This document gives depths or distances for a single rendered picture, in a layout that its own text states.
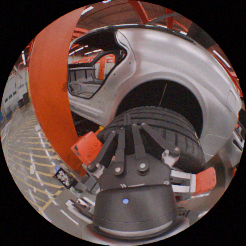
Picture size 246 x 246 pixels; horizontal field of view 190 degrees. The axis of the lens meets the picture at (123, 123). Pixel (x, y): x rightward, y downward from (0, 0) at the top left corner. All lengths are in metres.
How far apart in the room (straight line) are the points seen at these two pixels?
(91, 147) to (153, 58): 0.54
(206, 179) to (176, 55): 0.59
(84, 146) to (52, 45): 0.35
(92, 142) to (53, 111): 0.20
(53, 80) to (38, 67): 0.09
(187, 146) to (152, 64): 0.46
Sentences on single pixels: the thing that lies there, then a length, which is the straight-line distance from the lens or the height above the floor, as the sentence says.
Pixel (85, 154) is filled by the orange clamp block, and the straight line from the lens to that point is 0.21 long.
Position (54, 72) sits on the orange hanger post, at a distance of 0.32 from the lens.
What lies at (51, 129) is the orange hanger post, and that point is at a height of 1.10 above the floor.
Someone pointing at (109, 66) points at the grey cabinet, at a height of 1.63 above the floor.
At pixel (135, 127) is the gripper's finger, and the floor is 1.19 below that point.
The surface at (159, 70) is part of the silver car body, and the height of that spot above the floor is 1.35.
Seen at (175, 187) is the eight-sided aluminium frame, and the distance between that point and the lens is 0.21.
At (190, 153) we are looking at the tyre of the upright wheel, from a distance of 0.22.
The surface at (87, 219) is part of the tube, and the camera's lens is 0.30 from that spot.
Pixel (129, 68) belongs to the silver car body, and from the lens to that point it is 0.58.
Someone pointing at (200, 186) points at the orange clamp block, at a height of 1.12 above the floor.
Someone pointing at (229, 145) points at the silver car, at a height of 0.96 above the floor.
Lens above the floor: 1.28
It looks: 36 degrees down
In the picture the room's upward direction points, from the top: 9 degrees clockwise
